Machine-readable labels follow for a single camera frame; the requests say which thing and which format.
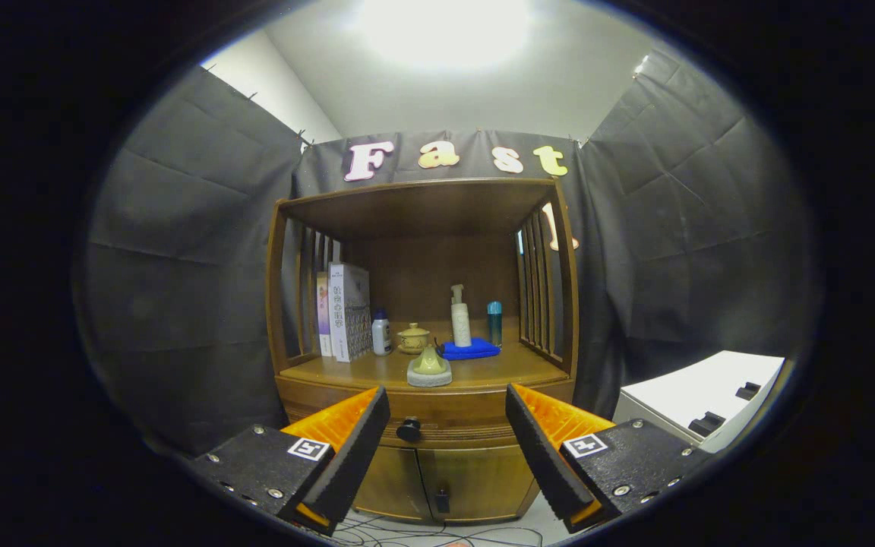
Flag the blue folded cloth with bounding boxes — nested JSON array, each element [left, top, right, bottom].
[[437, 338, 501, 361]]

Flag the thick white book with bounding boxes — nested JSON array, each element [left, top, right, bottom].
[[328, 262, 372, 363]]

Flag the white pump bottle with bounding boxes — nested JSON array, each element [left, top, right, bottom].
[[450, 284, 472, 348]]

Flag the white bottle with blue cap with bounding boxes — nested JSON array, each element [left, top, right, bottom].
[[371, 308, 393, 356]]

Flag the black floor cables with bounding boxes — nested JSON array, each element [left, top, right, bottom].
[[331, 513, 545, 547]]

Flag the brown wooden cabinet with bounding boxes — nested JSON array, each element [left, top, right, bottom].
[[265, 177, 581, 525]]

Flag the wooden countertop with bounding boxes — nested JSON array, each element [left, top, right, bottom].
[[280, 319, 569, 392]]

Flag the yellow lidded teacup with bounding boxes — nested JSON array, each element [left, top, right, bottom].
[[396, 322, 431, 355]]

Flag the white plastic drawer unit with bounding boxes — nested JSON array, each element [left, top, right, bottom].
[[612, 350, 786, 454]]

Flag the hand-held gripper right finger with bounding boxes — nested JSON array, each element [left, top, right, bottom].
[[504, 382, 712, 534]]

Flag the green brush with grey sponge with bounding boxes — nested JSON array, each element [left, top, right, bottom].
[[406, 344, 453, 388]]

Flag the brown wooden drawer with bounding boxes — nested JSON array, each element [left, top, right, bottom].
[[278, 376, 571, 449]]

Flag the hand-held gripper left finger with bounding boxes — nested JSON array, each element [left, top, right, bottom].
[[193, 384, 393, 536]]

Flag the wooden cabinet door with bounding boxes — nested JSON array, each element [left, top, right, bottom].
[[354, 447, 438, 522], [415, 443, 543, 523]]

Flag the thin purple book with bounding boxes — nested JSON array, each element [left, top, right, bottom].
[[316, 272, 333, 357]]

